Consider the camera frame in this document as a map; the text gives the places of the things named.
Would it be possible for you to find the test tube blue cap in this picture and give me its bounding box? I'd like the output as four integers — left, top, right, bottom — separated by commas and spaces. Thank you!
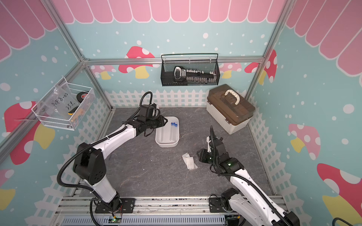
173, 122, 179, 142
170, 122, 175, 142

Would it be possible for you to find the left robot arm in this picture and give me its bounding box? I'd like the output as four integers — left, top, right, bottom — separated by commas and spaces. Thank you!
57, 91, 168, 214

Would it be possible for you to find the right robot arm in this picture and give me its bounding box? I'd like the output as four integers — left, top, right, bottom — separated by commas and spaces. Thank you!
197, 126, 300, 226

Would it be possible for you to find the white plastic tray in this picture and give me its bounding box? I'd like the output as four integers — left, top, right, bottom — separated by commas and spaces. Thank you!
155, 116, 180, 148

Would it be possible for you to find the brown lid storage box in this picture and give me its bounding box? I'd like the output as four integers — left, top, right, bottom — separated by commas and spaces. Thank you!
206, 84, 255, 135

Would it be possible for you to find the socket set in basket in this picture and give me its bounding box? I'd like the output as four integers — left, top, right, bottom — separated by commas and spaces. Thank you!
173, 66, 218, 85

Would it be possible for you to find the black tape roll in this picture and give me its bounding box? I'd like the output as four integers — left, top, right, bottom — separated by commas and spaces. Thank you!
76, 91, 88, 103

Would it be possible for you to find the clear labelled plastic bag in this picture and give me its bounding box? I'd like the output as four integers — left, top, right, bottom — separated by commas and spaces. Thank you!
41, 85, 80, 120

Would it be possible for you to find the black wire wall basket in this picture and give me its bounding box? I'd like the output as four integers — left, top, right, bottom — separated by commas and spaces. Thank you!
161, 53, 220, 87

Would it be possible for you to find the white wire wall basket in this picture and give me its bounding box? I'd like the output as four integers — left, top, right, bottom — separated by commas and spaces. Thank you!
32, 77, 95, 131

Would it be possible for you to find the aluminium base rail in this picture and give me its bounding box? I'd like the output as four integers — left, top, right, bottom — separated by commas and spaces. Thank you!
53, 196, 289, 226

